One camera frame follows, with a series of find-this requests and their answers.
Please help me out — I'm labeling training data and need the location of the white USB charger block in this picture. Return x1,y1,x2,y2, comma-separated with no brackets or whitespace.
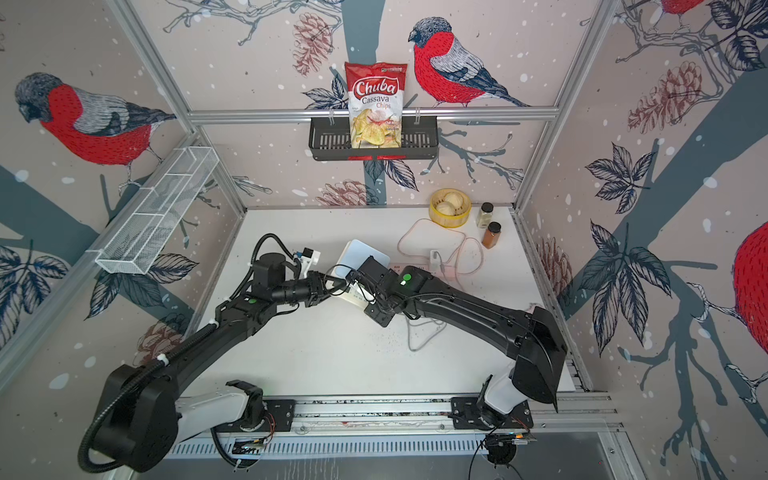
429,250,444,274

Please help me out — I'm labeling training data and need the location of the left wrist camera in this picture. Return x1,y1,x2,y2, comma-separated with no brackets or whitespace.
296,248,321,279

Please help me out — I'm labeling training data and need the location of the blue white electronic scale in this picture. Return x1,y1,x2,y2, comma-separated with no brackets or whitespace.
329,239,390,310

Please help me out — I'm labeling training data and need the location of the yellow bamboo steamer basket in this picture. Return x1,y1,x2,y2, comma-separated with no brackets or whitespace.
429,188,472,229

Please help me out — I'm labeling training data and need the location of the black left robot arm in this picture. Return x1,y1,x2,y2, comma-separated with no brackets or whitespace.
77,248,329,474

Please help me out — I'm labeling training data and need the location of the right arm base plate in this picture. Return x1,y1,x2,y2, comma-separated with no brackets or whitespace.
448,396,534,431

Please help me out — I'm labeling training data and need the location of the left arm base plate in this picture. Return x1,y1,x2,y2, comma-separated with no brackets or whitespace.
215,399,296,434

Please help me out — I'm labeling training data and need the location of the grey USB cable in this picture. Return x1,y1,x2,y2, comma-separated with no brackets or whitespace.
404,263,457,353

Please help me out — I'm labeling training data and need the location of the black wall basket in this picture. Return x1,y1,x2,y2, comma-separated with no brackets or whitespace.
309,115,439,161

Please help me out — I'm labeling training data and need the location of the aluminium frame crossbar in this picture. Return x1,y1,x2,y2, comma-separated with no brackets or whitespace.
187,106,560,126

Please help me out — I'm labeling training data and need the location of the white bun in steamer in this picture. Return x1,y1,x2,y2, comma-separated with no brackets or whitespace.
435,191,464,216

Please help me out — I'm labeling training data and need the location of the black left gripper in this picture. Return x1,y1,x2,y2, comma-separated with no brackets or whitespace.
272,273,346,308

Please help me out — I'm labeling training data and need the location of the pale spice jar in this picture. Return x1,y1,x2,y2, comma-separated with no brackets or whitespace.
476,202,494,229

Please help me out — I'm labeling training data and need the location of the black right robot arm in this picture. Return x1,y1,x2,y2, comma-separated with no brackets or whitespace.
346,257,568,467

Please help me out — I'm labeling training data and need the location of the red Chuba chips bag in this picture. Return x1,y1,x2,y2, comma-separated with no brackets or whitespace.
345,62,407,148

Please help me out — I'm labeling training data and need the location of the orange spice jar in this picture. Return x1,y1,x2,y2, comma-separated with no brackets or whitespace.
481,221,502,249

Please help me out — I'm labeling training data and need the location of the white wire mesh shelf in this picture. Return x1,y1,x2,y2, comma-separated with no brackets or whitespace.
96,146,219,274

